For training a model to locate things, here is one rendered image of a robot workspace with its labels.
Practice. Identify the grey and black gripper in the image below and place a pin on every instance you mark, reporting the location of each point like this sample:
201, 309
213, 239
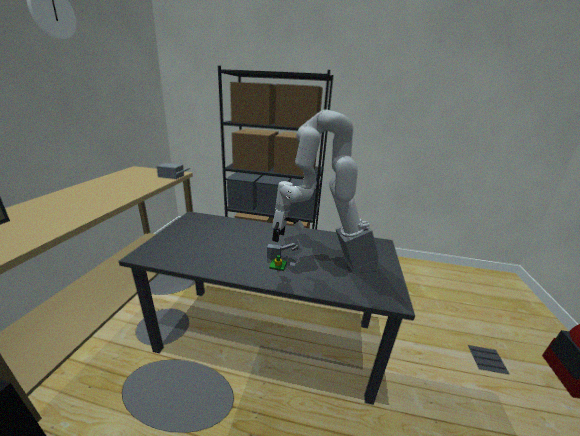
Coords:
280, 223

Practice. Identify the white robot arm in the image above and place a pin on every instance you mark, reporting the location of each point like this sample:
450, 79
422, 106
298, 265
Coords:
342, 185

